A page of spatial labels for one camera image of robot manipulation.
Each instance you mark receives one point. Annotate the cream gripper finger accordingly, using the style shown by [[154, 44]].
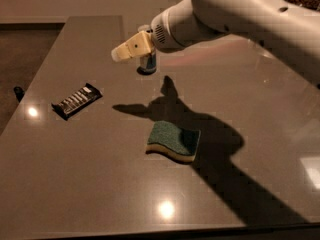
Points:
[[138, 45]]

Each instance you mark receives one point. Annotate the redbull can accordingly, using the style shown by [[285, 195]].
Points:
[[147, 64]]

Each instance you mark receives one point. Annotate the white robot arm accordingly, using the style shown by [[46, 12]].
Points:
[[290, 32]]

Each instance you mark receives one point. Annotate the black rxbar chocolate bar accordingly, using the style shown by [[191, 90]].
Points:
[[77, 101]]

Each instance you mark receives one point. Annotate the green yellow sponge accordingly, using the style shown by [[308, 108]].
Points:
[[174, 142]]

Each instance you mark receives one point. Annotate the small black knob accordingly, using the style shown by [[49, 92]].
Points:
[[19, 93]]

